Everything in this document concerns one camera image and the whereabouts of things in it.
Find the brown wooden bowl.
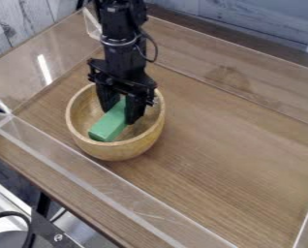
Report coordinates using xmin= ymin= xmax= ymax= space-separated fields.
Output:
xmin=65 ymin=83 xmax=165 ymax=162

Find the clear acrylic corner bracket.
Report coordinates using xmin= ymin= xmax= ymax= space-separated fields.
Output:
xmin=83 ymin=8 xmax=103 ymax=41

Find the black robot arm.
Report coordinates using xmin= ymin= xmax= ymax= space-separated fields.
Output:
xmin=88 ymin=0 xmax=157 ymax=125

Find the green rectangular block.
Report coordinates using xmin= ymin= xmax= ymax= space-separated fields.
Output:
xmin=88 ymin=98 xmax=127 ymax=142

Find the clear acrylic tray wall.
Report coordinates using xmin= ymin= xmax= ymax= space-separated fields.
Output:
xmin=0 ymin=90 xmax=237 ymax=248

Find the black metal table bracket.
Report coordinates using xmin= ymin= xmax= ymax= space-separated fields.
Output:
xmin=27 ymin=193 xmax=84 ymax=248

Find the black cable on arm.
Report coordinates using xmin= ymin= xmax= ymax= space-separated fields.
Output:
xmin=135 ymin=30 xmax=159 ymax=64

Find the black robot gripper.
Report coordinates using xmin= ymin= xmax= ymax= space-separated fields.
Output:
xmin=88 ymin=46 xmax=156 ymax=125

